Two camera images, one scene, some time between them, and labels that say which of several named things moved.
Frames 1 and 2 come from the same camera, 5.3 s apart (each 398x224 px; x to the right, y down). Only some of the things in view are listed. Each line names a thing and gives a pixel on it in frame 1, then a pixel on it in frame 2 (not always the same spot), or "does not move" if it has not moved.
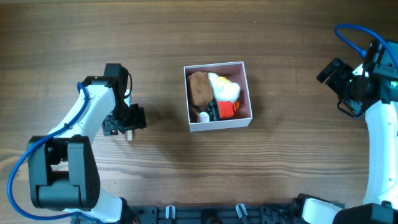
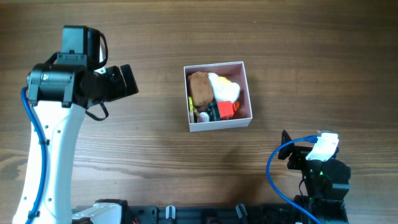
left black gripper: x=137 y=122 -> x=120 y=87
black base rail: x=214 y=214 does not move
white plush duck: x=224 y=89 does not move
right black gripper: x=343 y=86 -> x=298 y=154
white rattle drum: x=203 y=117 does not move
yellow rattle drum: x=130 y=135 -> x=192 y=110
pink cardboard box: x=234 y=71 does not move
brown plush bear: x=201 y=89 does not move
